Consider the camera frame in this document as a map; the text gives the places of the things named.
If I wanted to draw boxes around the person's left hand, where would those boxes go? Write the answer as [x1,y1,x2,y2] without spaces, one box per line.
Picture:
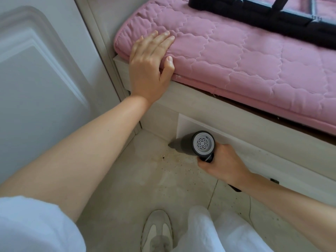
[129,30,176,104]

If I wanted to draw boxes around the person's right hand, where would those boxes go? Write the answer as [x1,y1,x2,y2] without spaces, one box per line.
[197,143,253,186]

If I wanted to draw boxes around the grey handheld vacuum cleaner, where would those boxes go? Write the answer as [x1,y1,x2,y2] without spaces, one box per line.
[168,131,243,193]

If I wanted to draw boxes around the person's right forearm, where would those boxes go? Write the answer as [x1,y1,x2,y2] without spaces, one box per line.
[241,171,336,247]

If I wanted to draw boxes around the person's left forearm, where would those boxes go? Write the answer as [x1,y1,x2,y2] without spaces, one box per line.
[0,95,153,224]

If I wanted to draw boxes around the scattered dirt crumbs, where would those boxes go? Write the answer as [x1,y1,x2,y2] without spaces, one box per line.
[157,152,202,179]

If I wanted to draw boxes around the white wooden bed base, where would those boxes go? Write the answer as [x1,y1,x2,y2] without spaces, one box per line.
[113,55,336,208]

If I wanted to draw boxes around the white trousers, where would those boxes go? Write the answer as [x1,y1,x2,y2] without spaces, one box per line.
[172,206,274,252]

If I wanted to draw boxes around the pink quilted mattress pad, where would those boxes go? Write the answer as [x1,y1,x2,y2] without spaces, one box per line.
[113,0,336,136]

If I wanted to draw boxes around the white sneaker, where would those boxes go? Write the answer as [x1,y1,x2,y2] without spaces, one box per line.
[141,209,174,252]

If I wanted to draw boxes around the white panelled door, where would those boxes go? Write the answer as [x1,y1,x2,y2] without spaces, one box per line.
[0,0,124,187]

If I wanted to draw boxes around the white shirt sleeve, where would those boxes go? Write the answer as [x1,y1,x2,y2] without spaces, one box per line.
[0,196,86,252]

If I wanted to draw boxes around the white door frame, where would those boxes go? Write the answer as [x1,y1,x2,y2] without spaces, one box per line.
[73,0,143,137]

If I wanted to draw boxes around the black folding metal frame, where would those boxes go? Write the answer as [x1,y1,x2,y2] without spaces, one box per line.
[188,0,336,48]

